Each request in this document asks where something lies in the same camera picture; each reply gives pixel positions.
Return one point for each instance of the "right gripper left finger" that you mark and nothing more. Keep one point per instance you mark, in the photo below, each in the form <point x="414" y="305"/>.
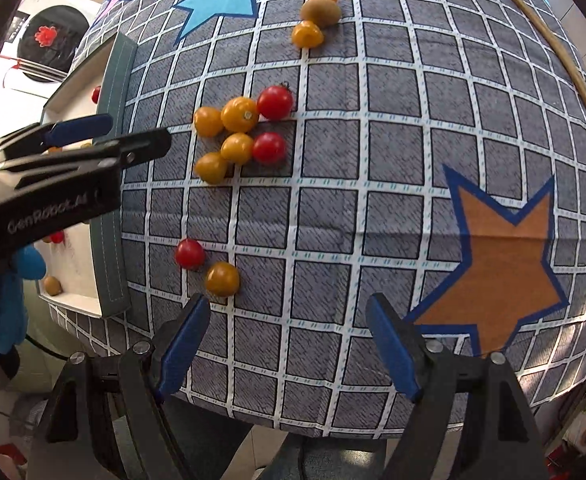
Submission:
<point x="149" y="373"/>

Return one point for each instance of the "red cherry tomato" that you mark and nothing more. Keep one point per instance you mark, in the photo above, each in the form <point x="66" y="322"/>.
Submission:
<point x="269" y="148"/>
<point x="275" y="102"/>
<point x="55" y="238"/>
<point x="190" y="254"/>
<point x="96" y="94"/>

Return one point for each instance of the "grey checked star tablecloth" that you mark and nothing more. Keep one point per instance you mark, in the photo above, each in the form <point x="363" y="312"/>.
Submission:
<point x="436" y="153"/>

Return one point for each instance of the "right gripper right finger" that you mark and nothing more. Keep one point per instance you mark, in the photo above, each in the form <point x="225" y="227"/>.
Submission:
<point x="424" y="371"/>

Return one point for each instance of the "shallow cardboard tray box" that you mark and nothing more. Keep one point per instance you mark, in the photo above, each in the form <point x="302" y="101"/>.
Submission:
<point x="89" y="263"/>

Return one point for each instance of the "white washing machine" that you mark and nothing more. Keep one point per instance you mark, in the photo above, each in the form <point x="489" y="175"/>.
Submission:
<point x="42" y="41"/>

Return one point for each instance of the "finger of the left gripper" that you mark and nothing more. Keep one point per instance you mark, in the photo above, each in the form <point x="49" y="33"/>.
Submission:
<point x="37" y="138"/>
<point x="117" y="154"/>

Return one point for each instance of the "blue gloved hand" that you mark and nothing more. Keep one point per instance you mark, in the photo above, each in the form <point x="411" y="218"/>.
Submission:
<point x="25" y="265"/>

